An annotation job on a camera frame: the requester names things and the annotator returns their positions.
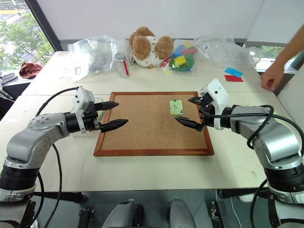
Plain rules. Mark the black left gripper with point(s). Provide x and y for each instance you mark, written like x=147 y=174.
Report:
x=91 y=116

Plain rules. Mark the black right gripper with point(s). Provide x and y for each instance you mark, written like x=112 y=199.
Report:
x=207 y=109

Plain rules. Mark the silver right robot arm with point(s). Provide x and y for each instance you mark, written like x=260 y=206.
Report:
x=280 y=142

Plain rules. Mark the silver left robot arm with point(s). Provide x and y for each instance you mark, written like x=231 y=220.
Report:
x=26 y=145

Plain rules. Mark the person's bare forearm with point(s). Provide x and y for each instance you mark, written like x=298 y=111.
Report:
x=289 y=47

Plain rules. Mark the light green paper note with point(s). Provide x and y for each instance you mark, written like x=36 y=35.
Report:
x=177 y=108

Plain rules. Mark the wood framed cork board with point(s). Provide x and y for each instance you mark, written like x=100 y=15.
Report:
x=147 y=133

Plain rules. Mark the red card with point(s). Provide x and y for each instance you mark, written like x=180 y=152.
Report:
x=234 y=78

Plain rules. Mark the blue card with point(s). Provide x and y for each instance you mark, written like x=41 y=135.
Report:
x=234 y=72

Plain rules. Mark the person's bare hand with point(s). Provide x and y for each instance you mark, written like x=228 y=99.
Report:
x=272 y=78

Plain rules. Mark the green foam block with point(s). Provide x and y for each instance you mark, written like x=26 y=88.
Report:
x=189 y=62

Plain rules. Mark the clear jar red label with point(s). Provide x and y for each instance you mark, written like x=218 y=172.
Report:
x=123 y=66

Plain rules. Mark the yellow foam block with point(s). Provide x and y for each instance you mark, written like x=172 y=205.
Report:
x=180 y=61

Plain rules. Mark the clear bag of colourful blocks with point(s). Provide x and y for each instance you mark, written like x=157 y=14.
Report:
x=183 y=59

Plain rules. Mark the clear plastic bag white label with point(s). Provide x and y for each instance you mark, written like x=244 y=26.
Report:
x=92 y=54

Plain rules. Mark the crumpled empty clear plastic bag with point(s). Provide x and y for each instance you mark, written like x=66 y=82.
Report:
x=225 y=52

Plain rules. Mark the brown white teddy bear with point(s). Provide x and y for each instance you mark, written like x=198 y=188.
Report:
x=145 y=54

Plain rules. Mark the dark red cloth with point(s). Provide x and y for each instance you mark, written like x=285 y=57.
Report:
x=31 y=69

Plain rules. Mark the grey rounded robot leg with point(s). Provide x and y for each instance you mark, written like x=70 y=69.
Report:
x=181 y=213
x=123 y=215

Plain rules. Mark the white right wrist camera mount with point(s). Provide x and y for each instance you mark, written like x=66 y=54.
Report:
x=218 y=92

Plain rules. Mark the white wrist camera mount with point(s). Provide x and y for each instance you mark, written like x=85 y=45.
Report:
x=80 y=96
x=218 y=92

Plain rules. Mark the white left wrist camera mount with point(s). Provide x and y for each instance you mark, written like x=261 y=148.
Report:
x=80 y=96

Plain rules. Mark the black table frame bar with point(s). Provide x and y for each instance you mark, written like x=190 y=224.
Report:
x=61 y=196
x=242 y=192

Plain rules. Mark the black window frame post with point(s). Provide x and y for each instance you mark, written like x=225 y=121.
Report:
x=45 y=26

